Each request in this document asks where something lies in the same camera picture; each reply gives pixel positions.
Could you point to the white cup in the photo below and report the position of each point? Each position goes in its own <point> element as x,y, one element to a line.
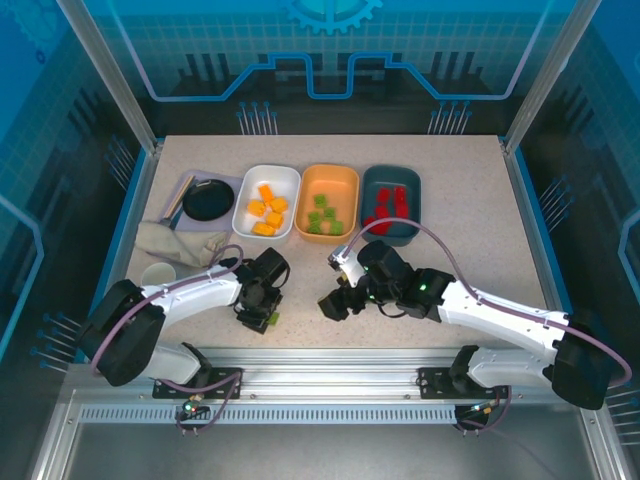
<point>158,274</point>

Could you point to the wooden chopstick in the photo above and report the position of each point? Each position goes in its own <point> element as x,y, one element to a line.
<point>177,197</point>
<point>181,200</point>

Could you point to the orange rectangular container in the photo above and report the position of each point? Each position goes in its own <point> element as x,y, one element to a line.
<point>345,192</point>

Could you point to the long green lego brick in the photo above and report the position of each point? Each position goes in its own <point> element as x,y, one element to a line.
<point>273,318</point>
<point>315,222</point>

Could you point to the small led connector board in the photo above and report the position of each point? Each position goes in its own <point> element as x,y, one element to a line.
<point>481,410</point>
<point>190,409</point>

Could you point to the black round plate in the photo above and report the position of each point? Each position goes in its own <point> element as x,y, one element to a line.
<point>208,200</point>

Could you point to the aluminium front rail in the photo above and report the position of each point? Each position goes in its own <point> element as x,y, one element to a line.
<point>330,375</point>

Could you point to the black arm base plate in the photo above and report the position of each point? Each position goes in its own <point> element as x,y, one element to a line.
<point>435,382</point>
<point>225,382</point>

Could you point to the dark teal rectangular container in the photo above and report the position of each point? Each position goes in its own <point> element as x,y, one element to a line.
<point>390,175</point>

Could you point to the beige cloth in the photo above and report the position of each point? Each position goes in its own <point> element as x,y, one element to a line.
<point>170,242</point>

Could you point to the long red lego brick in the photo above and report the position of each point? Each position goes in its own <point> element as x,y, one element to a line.
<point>400,201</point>

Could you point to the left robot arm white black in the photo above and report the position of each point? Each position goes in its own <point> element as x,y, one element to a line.
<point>190,295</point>

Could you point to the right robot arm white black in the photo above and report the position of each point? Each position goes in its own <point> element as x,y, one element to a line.
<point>500,325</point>

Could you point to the aluminium side rail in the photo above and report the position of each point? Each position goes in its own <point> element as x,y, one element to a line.
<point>545,260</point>
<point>127,220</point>

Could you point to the small green lego brick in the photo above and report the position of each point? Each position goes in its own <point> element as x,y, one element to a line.
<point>330,212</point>
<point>335,228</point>
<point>320,200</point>

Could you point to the long orange lego brick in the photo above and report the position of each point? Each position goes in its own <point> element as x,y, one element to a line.
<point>263,229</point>

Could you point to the aluminium frame post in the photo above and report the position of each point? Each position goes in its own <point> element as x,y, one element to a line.
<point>115,85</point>
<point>545,75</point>

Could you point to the white rectangular container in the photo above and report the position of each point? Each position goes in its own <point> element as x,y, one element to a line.
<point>245,220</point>

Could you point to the purple tray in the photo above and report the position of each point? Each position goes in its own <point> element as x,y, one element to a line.
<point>200,225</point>

